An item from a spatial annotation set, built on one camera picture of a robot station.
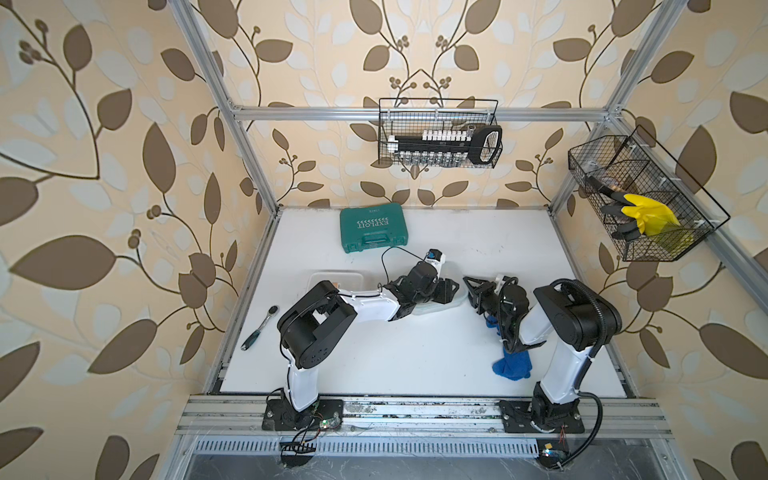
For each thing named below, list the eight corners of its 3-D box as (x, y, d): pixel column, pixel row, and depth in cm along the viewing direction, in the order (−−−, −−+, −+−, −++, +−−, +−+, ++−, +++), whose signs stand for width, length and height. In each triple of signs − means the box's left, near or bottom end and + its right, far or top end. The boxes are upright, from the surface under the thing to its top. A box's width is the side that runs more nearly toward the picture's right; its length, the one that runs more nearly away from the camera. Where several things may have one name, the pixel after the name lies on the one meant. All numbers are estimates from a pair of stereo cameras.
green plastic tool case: (341, 253, 107) (340, 247, 104) (341, 213, 120) (340, 207, 117) (408, 246, 109) (409, 240, 106) (401, 208, 122) (401, 202, 119)
